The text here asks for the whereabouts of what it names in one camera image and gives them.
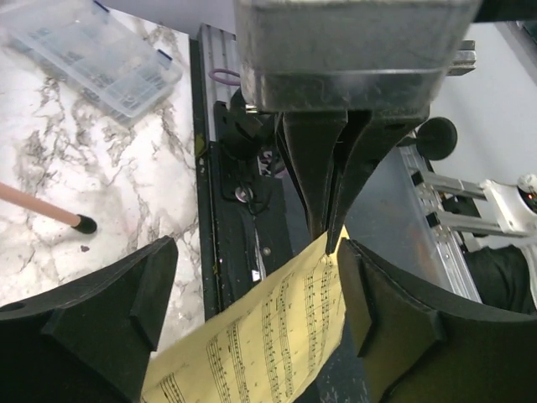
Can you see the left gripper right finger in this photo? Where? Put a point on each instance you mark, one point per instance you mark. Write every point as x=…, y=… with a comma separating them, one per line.
x=421, y=343

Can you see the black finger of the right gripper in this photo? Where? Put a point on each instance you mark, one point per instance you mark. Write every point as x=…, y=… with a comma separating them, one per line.
x=310, y=141

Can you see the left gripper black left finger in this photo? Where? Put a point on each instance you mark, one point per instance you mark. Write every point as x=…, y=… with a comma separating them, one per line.
x=89, y=340

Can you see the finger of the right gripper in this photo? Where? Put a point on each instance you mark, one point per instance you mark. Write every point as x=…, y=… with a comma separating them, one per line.
x=365, y=141

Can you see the yellow sheet music paper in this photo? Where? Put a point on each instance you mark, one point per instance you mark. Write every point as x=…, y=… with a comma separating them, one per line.
x=266, y=347

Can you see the pink perforated music stand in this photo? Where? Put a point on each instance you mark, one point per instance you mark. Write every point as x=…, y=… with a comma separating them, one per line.
x=80, y=223

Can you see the clear plastic compartment box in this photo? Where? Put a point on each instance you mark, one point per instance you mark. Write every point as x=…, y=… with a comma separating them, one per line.
x=83, y=45

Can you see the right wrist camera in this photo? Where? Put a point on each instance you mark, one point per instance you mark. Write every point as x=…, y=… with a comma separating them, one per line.
x=308, y=56

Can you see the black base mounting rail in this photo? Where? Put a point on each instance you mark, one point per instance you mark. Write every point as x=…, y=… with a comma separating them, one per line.
x=251, y=222

